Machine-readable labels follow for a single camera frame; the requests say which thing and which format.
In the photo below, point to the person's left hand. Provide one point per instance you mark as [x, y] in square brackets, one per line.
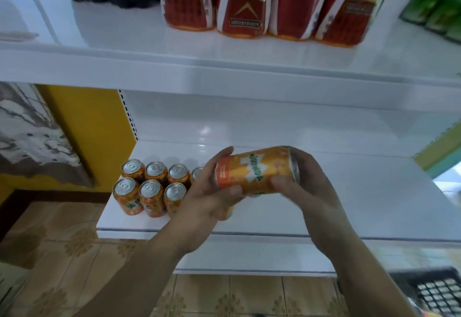
[198, 216]

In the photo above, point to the person's right hand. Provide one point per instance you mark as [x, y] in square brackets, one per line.
[320, 205]

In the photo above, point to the white metal shelf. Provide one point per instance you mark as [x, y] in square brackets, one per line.
[346, 191]

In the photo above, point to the orange soda can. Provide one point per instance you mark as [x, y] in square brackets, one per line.
[252, 169]

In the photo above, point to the group of orange cans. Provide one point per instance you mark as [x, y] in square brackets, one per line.
[128, 194]

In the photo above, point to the grey plastic crate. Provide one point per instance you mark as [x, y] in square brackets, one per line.
[410, 278]

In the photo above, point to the row of amber drink bottles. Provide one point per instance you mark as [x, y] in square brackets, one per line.
[245, 3]

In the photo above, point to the row of green-capped bottles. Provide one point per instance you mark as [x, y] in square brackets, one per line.
[439, 3]

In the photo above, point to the person's right forearm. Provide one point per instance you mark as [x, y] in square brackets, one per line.
[367, 284]

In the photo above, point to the person's left forearm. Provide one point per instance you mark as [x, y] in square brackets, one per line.
[137, 284]

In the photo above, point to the white bamboo print curtain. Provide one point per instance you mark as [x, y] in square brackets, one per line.
[36, 140]

